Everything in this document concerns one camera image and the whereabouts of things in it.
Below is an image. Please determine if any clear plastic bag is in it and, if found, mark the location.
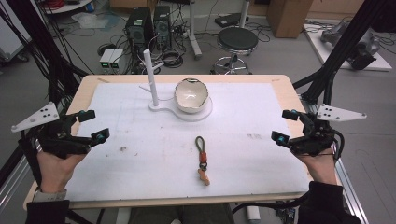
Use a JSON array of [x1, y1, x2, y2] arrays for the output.
[[71, 11, 110, 30]]

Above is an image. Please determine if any white board with grey device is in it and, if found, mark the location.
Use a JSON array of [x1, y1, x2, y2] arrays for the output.
[[303, 19, 393, 72]]

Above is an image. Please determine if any coiled black cable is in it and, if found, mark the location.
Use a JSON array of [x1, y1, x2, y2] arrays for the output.
[[160, 49, 185, 69]]

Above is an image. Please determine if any black round stool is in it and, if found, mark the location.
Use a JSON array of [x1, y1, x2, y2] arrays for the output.
[[212, 26, 260, 76]]

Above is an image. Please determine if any white table mat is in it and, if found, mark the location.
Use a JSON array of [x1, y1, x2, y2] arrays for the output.
[[64, 81, 311, 203]]

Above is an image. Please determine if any round white table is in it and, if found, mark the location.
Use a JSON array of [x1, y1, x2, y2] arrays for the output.
[[42, 0, 93, 15]]

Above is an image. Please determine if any person's left hand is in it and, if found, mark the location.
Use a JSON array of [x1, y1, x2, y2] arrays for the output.
[[36, 149, 87, 194]]

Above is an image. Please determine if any black metal stand with cables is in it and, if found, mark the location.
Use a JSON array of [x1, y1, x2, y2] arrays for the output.
[[0, 0, 94, 108]]

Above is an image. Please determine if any white table leg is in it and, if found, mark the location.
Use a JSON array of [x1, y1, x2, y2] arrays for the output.
[[187, 0, 204, 61], [238, 0, 251, 29]]

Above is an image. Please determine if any white peg stand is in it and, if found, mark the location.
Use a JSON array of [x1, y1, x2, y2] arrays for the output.
[[138, 49, 214, 122]]

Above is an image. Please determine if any cardboard box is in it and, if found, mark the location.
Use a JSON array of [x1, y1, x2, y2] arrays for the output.
[[265, 0, 315, 39]]

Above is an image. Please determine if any black computer tower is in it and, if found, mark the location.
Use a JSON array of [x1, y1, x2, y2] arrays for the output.
[[125, 7, 154, 45], [152, 5, 173, 42]]

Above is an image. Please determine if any wooden table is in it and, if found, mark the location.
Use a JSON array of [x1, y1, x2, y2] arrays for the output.
[[22, 74, 344, 211]]

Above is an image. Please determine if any person's right hand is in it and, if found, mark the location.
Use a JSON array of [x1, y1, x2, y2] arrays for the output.
[[294, 152, 339, 186]]

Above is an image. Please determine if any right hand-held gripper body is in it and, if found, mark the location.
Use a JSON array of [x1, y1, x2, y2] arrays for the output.
[[289, 104, 367, 157]]

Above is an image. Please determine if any flat black device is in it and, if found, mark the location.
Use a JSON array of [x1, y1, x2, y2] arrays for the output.
[[214, 12, 250, 29]]

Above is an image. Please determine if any small white box device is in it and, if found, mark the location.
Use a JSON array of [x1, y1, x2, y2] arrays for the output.
[[108, 49, 124, 71], [99, 49, 115, 71]]

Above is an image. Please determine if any white bowl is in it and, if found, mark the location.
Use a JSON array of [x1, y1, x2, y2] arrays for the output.
[[174, 77, 210, 114]]

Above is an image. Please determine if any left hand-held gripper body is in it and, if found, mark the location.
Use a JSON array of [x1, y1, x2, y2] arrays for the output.
[[11, 102, 95, 160]]

